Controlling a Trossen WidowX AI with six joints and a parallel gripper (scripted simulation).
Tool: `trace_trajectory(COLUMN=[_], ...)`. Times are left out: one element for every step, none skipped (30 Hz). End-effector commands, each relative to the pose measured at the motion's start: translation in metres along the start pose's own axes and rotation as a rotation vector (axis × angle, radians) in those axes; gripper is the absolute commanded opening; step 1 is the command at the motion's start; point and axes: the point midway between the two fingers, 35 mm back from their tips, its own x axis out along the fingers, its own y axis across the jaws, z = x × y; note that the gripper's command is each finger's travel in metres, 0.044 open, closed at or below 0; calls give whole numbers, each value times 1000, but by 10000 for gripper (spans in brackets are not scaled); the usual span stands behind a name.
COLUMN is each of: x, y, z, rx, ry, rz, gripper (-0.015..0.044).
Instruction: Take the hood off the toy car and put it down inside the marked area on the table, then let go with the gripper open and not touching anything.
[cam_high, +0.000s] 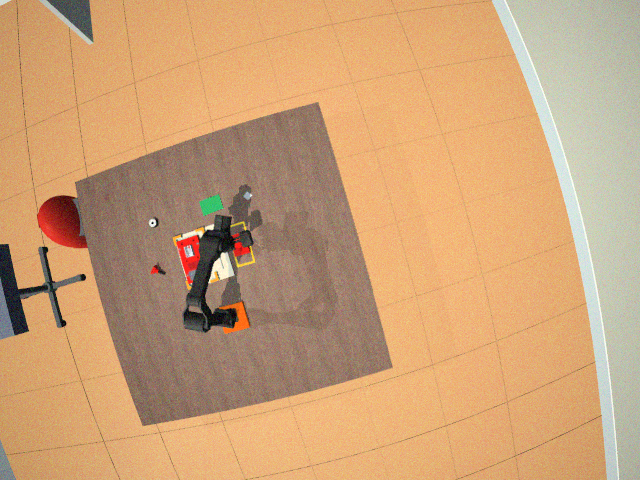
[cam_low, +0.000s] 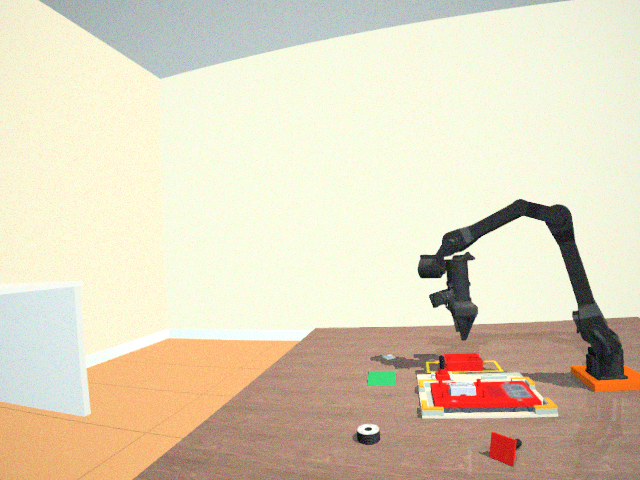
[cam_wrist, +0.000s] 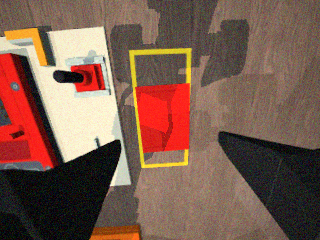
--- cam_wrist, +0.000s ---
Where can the yellow rectangular outline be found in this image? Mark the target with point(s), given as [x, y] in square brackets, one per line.
[187, 51]

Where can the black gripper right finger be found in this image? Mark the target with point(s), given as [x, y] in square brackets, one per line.
[285, 178]

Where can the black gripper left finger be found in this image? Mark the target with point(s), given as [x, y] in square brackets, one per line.
[64, 202]

